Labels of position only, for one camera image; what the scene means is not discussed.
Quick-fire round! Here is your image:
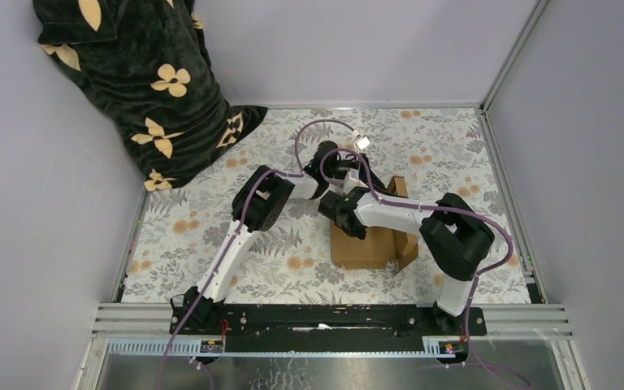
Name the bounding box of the brown cardboard paper box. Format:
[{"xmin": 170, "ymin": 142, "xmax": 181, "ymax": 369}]
[{"xmin": 330, "ymin": 176, "xmax": 418, "ymax": 270}]

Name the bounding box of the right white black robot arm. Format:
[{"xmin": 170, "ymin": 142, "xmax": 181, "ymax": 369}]
[{"xmin": 318, "ymin": 187, "xmax": 499, "ymax": 335}]

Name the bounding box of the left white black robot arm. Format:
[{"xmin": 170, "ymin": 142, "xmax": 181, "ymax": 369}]
[{"xmin": 183, "ymin": 141, "xmax": 372, "ymax": 334}]

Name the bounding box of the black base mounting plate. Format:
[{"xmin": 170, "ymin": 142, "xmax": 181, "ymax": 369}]
[{"xmin": 170, "ymin": 296, "xmax": 488, "ymax": 353}]

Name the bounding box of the floral patterned table mat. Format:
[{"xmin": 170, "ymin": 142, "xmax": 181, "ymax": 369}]
[{"xmin": 121, "ymin": 108, "xmax": 508, "ymax": 304}]

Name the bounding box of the black floral plush blanket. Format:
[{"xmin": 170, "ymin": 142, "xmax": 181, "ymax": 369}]
[{"xmin": 32, "ymin": 0, "xmax": 267, "ymax": 192}]

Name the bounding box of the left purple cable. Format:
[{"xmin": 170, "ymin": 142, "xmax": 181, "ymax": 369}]
[{"xmin": 155, "ymin": 119, "xmax": 359, "ymax": 390}]

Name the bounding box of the aluminium frame rail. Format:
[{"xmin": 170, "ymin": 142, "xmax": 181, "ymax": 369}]
[{"xmin": 76, "ymin": 303, "xmax": 588, "ymax": 389}]

